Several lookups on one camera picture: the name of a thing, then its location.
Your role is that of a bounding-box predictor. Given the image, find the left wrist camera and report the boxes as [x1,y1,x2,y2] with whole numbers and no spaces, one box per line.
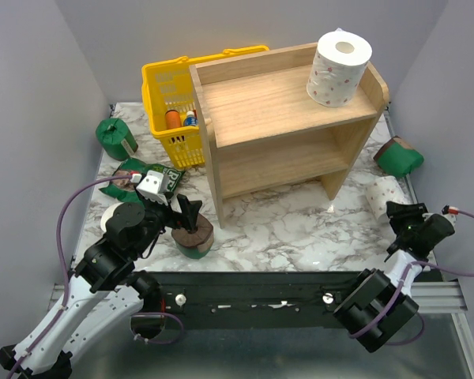
[130,171,168,205]

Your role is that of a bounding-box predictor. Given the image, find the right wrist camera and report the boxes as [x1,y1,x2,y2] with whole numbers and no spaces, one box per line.
[442,205,459,225]

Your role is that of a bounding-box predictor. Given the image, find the green brown roll front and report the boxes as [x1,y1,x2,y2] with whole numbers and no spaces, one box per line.
[171,214,214,260]

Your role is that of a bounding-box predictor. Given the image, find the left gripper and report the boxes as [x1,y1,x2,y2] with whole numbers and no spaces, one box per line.
[131,191,203,258]

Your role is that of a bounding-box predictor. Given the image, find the wooden two-tier shelf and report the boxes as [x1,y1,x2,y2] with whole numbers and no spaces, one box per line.
[190,43,389,223]

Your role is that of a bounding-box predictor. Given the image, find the floral paper towel roll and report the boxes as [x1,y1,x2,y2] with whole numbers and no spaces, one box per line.
[365,176,410,223]
[306,29,373,107]
[100,202,121,233]

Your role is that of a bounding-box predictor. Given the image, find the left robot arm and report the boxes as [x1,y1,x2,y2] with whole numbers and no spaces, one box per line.
[0,194,202,378]

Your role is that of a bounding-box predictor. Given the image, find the green crisps bag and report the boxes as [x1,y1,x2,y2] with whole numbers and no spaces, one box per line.
[99,158,185,202]

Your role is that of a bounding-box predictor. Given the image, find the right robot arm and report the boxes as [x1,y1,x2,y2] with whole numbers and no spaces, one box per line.
[333,201,456,353]

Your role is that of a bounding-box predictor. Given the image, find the green wrapped roll far left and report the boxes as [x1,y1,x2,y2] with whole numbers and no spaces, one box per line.
[96,118,138,161]

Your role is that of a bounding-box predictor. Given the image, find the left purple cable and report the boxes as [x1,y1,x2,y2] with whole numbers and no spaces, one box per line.
[6,175,137,378]

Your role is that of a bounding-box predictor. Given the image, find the green wrapped roll right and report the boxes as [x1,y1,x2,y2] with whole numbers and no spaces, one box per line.
[374,136,424,178]

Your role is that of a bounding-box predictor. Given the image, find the orange bottle in basket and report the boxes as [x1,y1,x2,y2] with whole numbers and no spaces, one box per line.
[165,110,182,129]

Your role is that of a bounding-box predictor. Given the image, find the blue white bottle in basket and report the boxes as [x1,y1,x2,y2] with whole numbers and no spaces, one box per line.
[183,111,198,126]

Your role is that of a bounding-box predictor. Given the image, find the yellow plastic shopping basket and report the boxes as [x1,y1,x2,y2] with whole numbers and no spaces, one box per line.
[141,45,269,170]

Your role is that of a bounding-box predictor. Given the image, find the black front rail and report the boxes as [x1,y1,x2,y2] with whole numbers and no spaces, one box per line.
[130,272,379,332]

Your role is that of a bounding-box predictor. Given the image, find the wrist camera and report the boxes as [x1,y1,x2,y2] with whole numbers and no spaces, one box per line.
[130,171,168,205]
[442,205,459,225]

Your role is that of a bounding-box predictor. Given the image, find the green wrapped roll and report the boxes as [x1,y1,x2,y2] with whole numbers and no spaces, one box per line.
[96,118,138,161]
[374,136,424,178]

